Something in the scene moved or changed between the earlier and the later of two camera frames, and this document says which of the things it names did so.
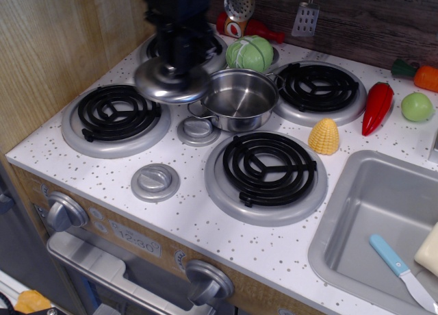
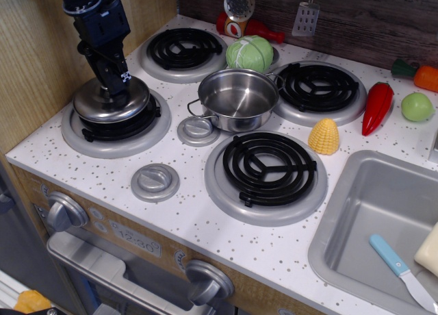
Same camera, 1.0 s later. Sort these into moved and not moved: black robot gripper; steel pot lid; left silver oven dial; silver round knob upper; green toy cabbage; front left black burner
Moved: black robot gripper; steel pot lid
Not moved: front left black burner; silver round knob upper; left silver oven dial; green toy cabbage
